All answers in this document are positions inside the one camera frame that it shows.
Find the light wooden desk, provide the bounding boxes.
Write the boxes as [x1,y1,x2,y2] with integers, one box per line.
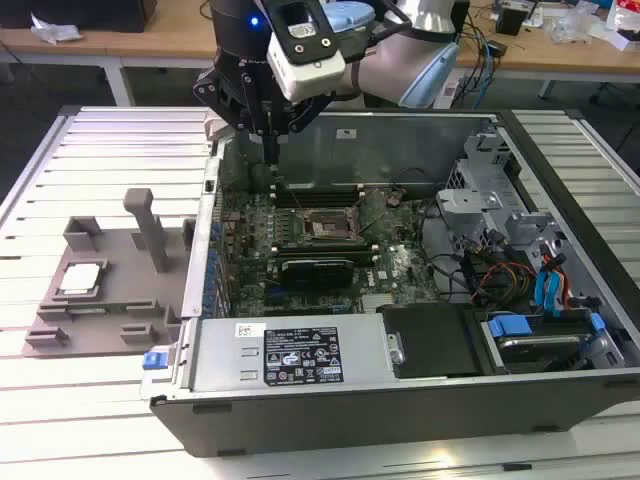
[0,24,136,107]
[107,0,640,109]

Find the silver CPU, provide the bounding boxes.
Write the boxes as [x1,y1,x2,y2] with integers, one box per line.
[58,263,105,297]

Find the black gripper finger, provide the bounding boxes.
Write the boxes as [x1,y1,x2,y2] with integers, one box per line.
[272,91,335,167]
[192,68,274,166]

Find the green RAM stick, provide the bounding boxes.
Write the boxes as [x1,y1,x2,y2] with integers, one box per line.
[67,301,167,317]

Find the orange and yellow wire bundle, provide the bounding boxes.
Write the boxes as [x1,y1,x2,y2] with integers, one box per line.
[472,262,536,304]

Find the crumpled white plastic bag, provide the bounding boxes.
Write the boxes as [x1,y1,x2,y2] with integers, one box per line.
[29,12,84,44]

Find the small silver heatsink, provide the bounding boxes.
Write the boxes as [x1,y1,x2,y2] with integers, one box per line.
[362,293,397,315]

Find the metal socket cover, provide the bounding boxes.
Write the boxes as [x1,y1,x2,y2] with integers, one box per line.
[355,185,390,234]

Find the CPU socket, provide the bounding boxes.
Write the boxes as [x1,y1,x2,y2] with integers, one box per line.
[298,205,362,245]

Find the black RAM slot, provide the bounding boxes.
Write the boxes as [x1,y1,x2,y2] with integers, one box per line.
[272,251,380,267]
[272,242,380,255]
[269,184,365,197]
[269,194,365,208]

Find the red wire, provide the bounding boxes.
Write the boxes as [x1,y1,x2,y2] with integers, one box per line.
[559,267,576,314]

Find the black graphics card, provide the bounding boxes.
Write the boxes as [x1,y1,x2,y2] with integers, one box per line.
[276,256,357,292]

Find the wire locking lever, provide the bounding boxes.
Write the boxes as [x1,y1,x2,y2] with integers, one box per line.
[276,172,304,211]
[363,211,391,236]

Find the silver power supply unit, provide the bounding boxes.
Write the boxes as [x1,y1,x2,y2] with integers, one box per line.
[188,314,397,395]

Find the blue wire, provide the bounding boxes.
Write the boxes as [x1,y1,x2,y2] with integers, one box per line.
[533,253,569,321]

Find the large black box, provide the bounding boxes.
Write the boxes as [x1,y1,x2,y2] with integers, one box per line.
[0,0,159,34]

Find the clear plastic bags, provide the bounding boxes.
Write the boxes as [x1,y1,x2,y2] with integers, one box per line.
[547,2,614,45]

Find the grey parts rack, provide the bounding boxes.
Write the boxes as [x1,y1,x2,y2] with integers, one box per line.
[24,187,199,359]

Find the green motherboard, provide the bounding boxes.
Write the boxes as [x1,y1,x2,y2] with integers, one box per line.
[219,183,444,317]

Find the silver drive bay cage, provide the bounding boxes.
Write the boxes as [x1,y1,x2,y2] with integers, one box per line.
[433,130,566,266]

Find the small black box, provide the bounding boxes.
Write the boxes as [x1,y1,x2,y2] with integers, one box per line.
[494,4,532,37]

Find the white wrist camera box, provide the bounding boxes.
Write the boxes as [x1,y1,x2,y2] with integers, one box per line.
[266,0,348,102]

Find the black plastic shroud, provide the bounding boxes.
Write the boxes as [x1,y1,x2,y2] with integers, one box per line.
[374,302,485,380]

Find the black PC case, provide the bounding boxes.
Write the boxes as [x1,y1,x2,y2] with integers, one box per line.
[141,107,640,459]

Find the white and red package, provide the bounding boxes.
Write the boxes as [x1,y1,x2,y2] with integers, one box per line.
[606,0,640,52]

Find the hard disk in blue carrier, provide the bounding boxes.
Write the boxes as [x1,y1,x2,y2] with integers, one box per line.
[480,310,609,375]

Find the pale grey case latch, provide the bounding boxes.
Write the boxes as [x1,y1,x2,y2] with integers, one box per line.
[204,112,236,147]

